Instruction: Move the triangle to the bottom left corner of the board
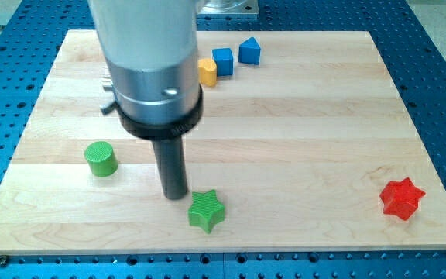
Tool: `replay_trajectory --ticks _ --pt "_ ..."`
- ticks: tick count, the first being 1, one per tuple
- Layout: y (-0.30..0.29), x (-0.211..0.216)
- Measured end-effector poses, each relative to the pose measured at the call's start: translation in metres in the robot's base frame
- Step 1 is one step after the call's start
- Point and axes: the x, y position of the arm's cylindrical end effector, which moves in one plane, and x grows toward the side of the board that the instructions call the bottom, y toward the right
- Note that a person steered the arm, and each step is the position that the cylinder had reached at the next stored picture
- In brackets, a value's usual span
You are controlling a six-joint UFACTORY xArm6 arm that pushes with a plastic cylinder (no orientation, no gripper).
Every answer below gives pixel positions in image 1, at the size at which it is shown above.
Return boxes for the yellow heart block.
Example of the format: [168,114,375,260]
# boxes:
[197,58,217,87]

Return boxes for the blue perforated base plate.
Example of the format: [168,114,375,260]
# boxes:
[0,1,446,278]

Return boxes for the blue cube block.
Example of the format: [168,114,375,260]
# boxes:
[212,48,234,76]

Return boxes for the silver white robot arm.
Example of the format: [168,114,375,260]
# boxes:
[88,0,203,140]

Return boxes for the green cylinder block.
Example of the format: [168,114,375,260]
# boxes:
[84,141,118,177]

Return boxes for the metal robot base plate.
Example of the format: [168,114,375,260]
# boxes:
[199,0,259,17]

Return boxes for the light wooden board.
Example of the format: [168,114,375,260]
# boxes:
[0,30,446,255]

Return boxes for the red star block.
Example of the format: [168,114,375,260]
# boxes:
[379,177,426,221]

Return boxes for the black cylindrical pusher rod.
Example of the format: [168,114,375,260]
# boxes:
[153,137,188,200]

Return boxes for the blue triangle block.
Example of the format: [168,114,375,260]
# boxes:
[238,37,261,65]

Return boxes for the green star block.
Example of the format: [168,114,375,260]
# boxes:
[187,189,225,234]

